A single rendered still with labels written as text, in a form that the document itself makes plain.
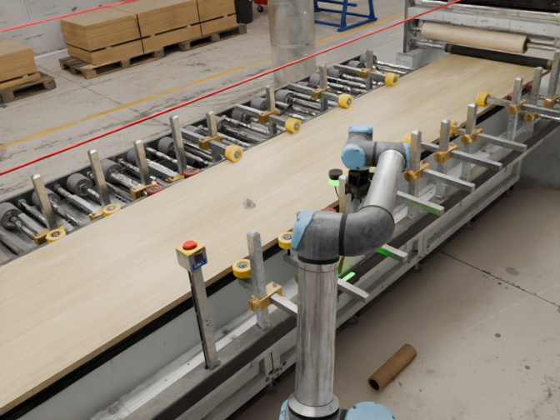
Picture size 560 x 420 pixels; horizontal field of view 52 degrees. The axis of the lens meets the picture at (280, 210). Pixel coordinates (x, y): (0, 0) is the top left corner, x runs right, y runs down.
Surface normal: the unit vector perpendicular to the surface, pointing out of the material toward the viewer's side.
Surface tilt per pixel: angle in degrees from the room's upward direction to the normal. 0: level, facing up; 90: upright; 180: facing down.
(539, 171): 90
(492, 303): 0
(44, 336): 0
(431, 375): 0
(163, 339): 90
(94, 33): 90
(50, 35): 90
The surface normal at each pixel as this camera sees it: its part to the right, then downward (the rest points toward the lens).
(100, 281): -0.07, -0.85
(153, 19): 0.67, 0.34
